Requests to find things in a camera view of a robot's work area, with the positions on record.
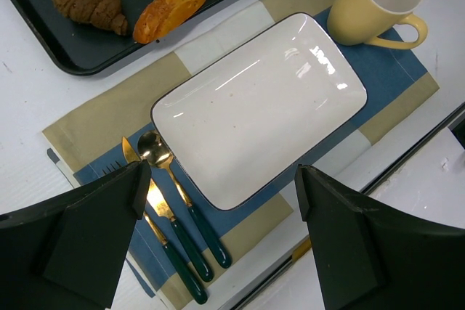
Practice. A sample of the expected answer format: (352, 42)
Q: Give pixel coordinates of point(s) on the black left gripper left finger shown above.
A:
(68, 252)

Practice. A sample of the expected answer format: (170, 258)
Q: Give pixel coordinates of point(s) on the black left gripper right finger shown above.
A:
(369, 255)

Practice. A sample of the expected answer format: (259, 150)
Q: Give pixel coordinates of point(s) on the orange toasted bread slice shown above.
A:
(160, 17)

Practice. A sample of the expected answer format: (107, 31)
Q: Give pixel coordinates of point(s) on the beige blue patchwork placemat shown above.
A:
(262, 233)

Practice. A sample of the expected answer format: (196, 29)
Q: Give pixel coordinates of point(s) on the white rectangular plate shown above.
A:
(242, 122)

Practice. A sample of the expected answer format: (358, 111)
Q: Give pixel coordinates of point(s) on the black baking tray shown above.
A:
(79, 50)

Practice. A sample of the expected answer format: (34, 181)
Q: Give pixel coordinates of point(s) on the yellow ceramic mug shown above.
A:
(352, 22)

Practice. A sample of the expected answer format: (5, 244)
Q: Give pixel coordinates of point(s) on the gold knife green handle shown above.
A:
(158, 203)

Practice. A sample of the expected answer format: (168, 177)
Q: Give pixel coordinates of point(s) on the gold fork green handle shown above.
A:
(190, 281)

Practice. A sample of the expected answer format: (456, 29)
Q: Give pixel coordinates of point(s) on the gold spoon green handle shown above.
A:
(152, 148)

